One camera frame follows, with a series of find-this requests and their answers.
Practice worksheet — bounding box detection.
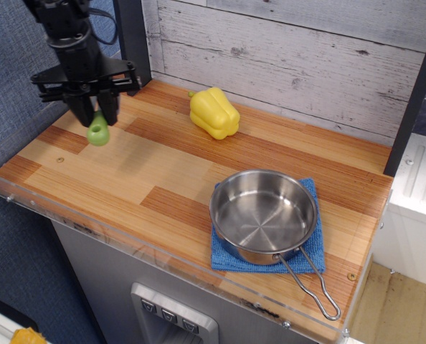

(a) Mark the black vertical post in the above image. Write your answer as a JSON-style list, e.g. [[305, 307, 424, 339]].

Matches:
[[383, 0, 426, 177]]

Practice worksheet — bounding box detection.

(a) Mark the stainless steel pan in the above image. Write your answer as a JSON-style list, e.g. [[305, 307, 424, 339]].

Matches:
[[209, 169, 342, 321]]

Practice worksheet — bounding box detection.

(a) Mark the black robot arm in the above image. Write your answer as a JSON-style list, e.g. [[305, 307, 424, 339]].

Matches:
[[25, 1, 141, 127]]

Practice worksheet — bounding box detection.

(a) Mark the black cable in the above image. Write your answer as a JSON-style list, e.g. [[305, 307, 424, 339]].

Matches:
[[87, 9, 118, 46]]

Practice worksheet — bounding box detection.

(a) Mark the yellow object at corner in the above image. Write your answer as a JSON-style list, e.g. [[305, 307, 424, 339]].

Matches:
[[9, 328, 47, 344]]

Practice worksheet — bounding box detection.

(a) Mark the blue cloth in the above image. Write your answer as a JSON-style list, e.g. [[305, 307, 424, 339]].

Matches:
[[211, 178, 326, 274]]

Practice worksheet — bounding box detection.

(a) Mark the green handled grey spatula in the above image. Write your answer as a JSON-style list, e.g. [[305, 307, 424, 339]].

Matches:
[[86, 110, 110, 147]]

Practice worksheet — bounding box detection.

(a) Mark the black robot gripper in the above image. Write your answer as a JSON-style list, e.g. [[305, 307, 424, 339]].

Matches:
[[31, 27, 141, 126]]

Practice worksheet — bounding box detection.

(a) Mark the clear acrylic table guard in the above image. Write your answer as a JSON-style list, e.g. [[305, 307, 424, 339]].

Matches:
[[0, 103, 394, 344]]

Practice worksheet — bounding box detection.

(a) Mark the white side counter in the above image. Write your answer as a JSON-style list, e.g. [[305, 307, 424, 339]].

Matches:
[[372, 133, 426, 284]]

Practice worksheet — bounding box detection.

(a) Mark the grey toy fridge cabinet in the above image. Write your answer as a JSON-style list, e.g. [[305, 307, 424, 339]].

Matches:
[[50, 219, 309, 344]]

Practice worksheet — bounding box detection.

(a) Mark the yellow toy bell pepper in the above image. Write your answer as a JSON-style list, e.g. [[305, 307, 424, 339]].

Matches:
[[188, 87, 240, 140]]

